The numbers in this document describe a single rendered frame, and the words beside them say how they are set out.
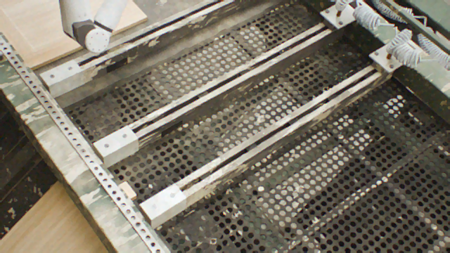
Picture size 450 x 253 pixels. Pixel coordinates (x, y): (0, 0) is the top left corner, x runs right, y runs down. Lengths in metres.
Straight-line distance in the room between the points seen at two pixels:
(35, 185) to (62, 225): 0.21
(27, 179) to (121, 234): 0.65
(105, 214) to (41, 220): 0.47
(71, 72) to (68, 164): 0.35
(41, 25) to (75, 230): 0.76
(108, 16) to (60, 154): 0.45
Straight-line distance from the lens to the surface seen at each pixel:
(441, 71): 2.24
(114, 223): 1.72
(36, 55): 2.16
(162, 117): 1.91
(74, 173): 1.82
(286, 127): 1.96
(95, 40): 1.84
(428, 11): 2.73
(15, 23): 2.29
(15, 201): 2.28
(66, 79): 2.02
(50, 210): 2.15
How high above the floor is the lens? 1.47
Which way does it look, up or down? 7 degrees down
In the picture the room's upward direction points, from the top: 44 degrees clockwise
